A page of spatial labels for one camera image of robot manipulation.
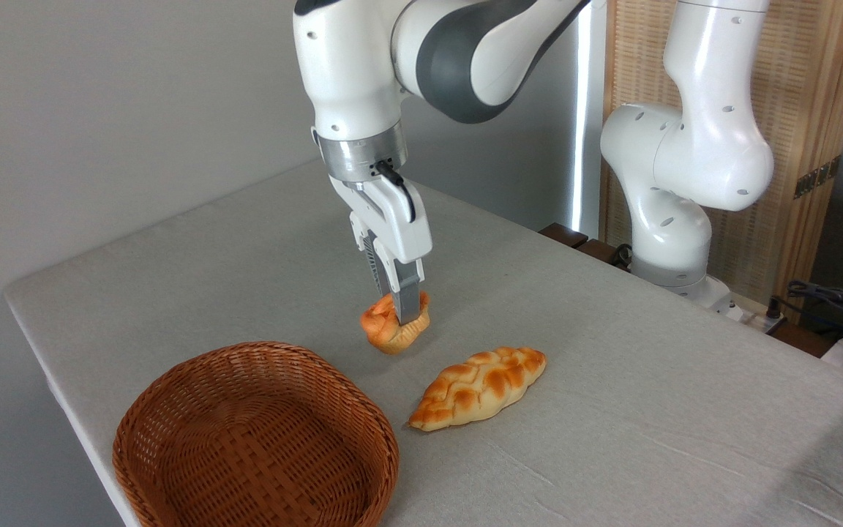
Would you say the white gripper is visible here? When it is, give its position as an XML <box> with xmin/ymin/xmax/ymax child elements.
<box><xmin>329</xmin><ymin>165</ymin><xmax>434</xmax><ymax>326</ymax></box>

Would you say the small round golden bread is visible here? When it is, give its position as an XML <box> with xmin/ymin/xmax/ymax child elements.
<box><xmin>360</xmin><ymin>291</ymin><xmax>432</xmax><ymax>356</ymax></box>

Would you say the long braided golden bread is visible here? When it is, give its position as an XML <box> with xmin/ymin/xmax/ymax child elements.
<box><xmin>408</xmin><ymin>347</ymin><xmax>548</xmax><ymax>432</ymax></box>

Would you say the dark brown wooden block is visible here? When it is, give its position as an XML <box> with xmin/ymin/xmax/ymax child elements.
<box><xmin>539</xmin><ymin>223</ymin><xmax>590</xmax><ymax>250</ymax></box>
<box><xmin>575</xmin><ymin>238</ymin><xmax>631</xmax><ymax>272</ymax></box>

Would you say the brown woven wicker basket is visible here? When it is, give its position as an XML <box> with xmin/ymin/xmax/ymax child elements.
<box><xmin>112</xmin><ymin>341</ymin><xmax>400</xmax><ymax>527</ymax></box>

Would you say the grey tablecloth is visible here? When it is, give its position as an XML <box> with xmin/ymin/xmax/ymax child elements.
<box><xmin>3</xmin><ymin>157</ymin><xmax>843</xmax><ymax>527</ymax></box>

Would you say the white power strip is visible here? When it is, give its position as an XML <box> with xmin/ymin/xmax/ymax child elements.
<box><xmin>714</xmin><ymin>291</ymin><xmax>790</xmax><ymax>334</ymax></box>

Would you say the black metal screen hinge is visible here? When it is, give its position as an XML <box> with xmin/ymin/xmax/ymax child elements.
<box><xmin>793</xmin><ymin>155</ymin><xmax>842</xmax><ymax>200</ymax></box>

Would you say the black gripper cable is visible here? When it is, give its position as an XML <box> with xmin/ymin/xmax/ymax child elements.
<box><xmin>376</xmin><ymin>160</ymin><xmax>418</xmax><ymax>224</ymax></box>

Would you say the black cable bundle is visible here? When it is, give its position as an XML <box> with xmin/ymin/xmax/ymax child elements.
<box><xmin>768</xmin><ymin>280</ymin><xmax>843</xmax><ymax>345</ymax></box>

